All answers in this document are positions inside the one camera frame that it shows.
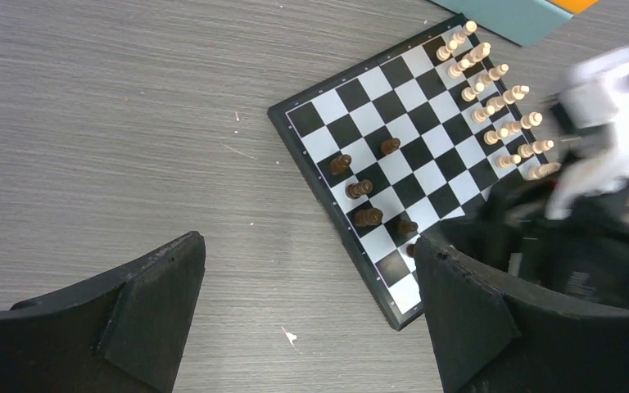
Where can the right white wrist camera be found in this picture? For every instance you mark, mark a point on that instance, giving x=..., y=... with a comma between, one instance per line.
x=591, y=103

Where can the black white chess board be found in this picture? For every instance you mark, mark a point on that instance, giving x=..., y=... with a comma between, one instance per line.
x=443, y=168

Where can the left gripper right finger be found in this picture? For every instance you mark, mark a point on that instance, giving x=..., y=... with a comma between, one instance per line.
x=493, y=332

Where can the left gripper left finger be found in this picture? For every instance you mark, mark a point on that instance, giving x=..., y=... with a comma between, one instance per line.
x=123, y=330

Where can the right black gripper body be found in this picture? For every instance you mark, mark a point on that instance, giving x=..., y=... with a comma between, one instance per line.
x=585, y=255

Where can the dark chess piece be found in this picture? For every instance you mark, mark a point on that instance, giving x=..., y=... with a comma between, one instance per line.
x=367, y=217
x=410, y=250
x=389, y=146
x=340, y=164
x=406, y=227
x=359, y=189

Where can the yellow and teal box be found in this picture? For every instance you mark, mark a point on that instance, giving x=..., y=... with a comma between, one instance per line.
x=523, y=22

